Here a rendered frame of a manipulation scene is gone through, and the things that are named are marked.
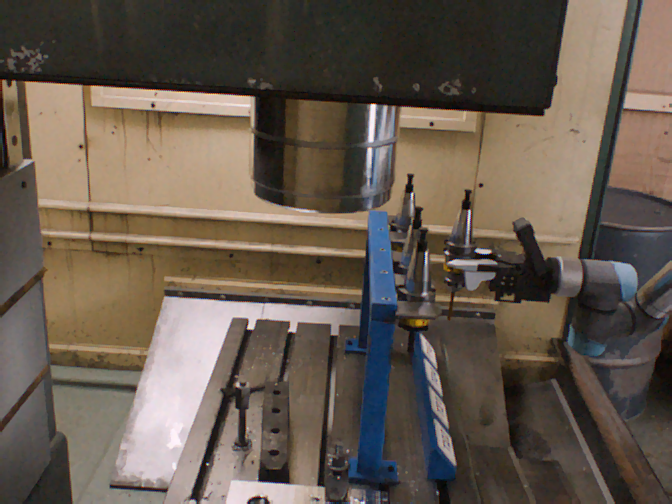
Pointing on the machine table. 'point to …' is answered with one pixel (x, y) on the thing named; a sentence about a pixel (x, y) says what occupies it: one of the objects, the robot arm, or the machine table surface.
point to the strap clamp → (338, 489)
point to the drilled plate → (294, 494)
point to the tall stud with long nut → (242, 411)
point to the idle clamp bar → (268, 468)
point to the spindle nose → (322, 154)
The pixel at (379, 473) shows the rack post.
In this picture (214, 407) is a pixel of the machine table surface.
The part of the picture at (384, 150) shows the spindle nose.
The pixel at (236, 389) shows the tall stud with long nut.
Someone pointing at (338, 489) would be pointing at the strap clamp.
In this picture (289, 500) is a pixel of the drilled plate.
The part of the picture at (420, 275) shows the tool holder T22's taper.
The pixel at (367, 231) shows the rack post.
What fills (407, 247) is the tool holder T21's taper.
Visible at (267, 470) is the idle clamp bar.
